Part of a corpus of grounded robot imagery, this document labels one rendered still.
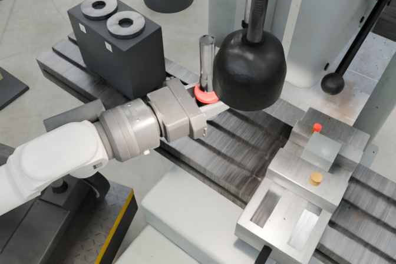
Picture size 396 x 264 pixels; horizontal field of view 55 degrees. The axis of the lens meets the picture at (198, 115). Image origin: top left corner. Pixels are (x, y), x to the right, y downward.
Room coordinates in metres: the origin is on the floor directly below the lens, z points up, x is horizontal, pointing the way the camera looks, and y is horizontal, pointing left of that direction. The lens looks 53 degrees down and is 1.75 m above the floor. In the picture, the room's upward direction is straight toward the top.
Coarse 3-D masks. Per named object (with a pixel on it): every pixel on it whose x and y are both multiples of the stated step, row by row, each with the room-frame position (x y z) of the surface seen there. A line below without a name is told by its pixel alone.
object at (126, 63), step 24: (96, 0) 0.81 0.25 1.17; (72, 24) 0.78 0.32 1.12; (96, 24) 0.73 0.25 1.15; (120, 24) 0.73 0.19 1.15; (144, 24) 0.72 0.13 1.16; (96, 48) 0.72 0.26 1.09; (120, 48) 0.65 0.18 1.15; (144, 48) 0.68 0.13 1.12; (96, 72) 0.75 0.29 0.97; (120, 72) 0.66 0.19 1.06; (144, 72) 0.67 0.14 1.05
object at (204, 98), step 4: (196, 84) 0.44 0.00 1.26; (196, 88) 0.43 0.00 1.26; (196, 92) 0.42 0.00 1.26; (200, 92) 0.42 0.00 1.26; (196, 96) 0.42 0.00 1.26; (200, 96) 0.42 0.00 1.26; (204, 96) 0.41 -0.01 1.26; (208, 96) 0.41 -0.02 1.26; (212, 96) 0.41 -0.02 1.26; (216, 96) 0.41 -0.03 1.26; (200, 100) 0.41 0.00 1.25; (204, 100) 0.41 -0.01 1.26; (208, 100) 0.41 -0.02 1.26; (212, 100) 0.41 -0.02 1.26; (216, 100) 0.41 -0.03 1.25
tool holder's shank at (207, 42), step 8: (200, 40) 0.43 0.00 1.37; (208, 40) 0.43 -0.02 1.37; (200, 48) 0.43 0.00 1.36; (208, 48) 0.42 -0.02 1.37; (200, 56) 0.43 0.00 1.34; (208, 56) 0.42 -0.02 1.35; (200, 64) 0.43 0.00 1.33; (208, 64) 0.42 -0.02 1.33; (200, 72) 0.43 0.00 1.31; (208, 72) 0.42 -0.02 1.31; (200, 80) 0.42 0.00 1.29; (208, 80) 0.42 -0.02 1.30; (200, 88) 0.42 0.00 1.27; (208, 88) 0.42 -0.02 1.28
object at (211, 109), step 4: (208, 104) 0.40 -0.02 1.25; (212, 104) 0.40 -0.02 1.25; (216, 104) 0.41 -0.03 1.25; (220, 104) 0.41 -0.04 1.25; (224, 104) 0.41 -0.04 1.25; (200, 108) 0.39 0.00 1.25; (204, 108) 0.39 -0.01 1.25; (208, 108) 0.40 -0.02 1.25; (212, 108) 0.40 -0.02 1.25; (216, 108) 0.40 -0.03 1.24; (220, 108) 0.41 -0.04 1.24; (224, 108) 0.41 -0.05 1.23; (204, 112) 0.39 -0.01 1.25; (208, 112) 0.39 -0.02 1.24; (212, 112) 0.40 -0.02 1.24; (216, 112) 0.40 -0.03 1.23; (220, 112) 0.41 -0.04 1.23; (204, 116) 0.38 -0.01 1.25; (208, 116) 0.39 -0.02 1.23; (212, 116) 0.40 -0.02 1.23
